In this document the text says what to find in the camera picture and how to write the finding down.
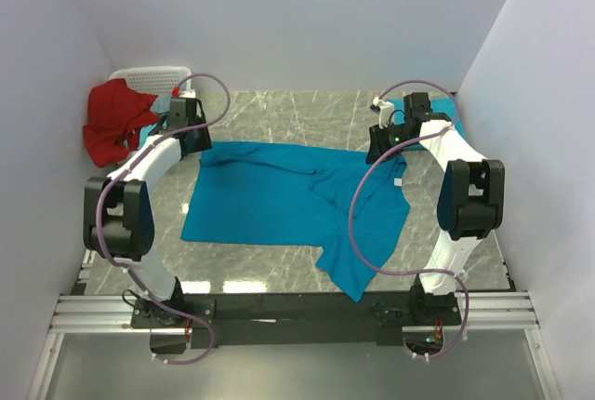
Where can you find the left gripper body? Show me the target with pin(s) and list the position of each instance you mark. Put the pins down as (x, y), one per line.
(203, 140)

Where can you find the black base beam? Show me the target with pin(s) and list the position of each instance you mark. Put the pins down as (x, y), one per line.
(302, 318)

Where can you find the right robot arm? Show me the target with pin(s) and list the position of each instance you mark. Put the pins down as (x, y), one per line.
(471, 199)

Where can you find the light blue t shirt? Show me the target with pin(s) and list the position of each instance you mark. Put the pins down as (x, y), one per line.
(161, 108)

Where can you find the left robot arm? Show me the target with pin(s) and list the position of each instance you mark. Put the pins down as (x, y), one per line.
(118, 219)

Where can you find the white laundry basket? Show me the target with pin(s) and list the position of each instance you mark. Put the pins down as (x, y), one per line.
(156, 80)

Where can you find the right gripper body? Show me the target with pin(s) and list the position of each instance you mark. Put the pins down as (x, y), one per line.
(387, 136)

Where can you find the folded blue t shirt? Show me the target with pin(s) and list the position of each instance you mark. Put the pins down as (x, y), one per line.
(440, 105)

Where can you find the red t shirt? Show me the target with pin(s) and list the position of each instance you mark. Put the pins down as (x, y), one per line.
(115, 116)

